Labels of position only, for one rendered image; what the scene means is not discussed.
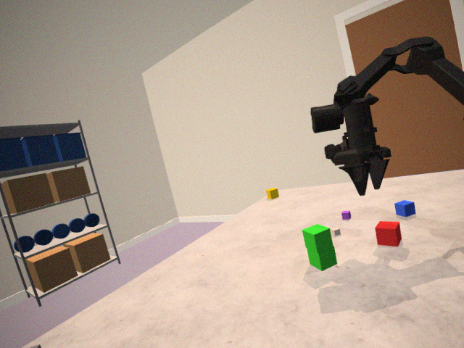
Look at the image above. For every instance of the small purple cube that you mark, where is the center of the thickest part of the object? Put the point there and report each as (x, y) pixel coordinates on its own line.
(346, 215)

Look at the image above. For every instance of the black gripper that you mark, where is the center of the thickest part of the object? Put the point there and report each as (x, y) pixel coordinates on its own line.
(364, 157)

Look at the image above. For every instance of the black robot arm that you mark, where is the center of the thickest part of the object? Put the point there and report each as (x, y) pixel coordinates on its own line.
(351, 103)

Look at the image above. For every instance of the blue block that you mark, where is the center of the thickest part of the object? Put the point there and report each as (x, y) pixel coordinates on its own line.
(405, 208)

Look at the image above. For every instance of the red block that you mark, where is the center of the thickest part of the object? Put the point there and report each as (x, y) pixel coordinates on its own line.
(388, 233)

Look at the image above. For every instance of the small yellow block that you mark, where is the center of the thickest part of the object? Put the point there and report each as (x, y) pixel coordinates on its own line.
(272, 193)

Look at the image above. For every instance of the green block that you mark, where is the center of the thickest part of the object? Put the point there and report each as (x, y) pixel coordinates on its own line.
(317, 238)
(322, 260)

